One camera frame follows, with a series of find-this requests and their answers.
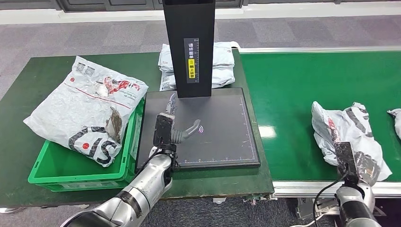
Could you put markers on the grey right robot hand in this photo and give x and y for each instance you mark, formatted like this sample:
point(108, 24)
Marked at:
point(366, 169)

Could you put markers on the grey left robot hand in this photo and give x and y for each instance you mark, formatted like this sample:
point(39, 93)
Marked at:
point(181, 137)

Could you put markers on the white black-striped parcel bag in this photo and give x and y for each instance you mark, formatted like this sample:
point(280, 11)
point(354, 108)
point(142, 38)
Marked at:
point(344, 125)

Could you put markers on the white red-stained parcel bag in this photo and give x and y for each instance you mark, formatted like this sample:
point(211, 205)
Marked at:
point(396, 123)

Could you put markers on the large white printed parcel bag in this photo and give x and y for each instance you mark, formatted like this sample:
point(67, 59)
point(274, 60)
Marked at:
point(78, 109)

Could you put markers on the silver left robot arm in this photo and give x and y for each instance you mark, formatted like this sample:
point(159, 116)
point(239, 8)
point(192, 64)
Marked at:
point(147, 185)

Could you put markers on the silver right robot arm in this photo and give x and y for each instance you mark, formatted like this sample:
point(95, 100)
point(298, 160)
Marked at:
point(357, 206)

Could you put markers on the flat white stacked parcel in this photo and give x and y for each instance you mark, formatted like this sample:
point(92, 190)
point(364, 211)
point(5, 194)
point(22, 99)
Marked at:
point(223, 55)
point(222, 78)

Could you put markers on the green conveyor belt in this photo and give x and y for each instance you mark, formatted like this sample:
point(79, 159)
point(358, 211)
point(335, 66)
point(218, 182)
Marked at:
point(282, 94)

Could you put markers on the black scanner platform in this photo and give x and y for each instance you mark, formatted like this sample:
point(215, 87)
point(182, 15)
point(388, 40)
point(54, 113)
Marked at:
point(225, 131)

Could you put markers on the white table foot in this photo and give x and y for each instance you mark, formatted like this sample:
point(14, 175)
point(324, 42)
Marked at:
point(219, 200)

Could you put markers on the grey yellow ruler label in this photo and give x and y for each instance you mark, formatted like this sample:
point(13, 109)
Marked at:
point(191, 50)

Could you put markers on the black scanner column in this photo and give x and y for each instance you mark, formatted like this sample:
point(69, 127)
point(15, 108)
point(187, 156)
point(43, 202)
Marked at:
point(175, 31)

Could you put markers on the green plastic crate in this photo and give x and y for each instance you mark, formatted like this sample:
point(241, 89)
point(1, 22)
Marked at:
point(62, 169)

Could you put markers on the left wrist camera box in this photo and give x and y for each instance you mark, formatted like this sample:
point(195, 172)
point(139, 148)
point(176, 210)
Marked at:
point(163, 128)

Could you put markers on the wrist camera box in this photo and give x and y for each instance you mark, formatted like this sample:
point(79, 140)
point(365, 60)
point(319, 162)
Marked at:
point(163, 128)
point(344, 156)

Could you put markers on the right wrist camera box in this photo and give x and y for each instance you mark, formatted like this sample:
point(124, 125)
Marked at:
point(344, 156)

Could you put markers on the aluminium conveyor frame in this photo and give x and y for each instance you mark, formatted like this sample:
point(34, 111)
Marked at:
point(294, 189)

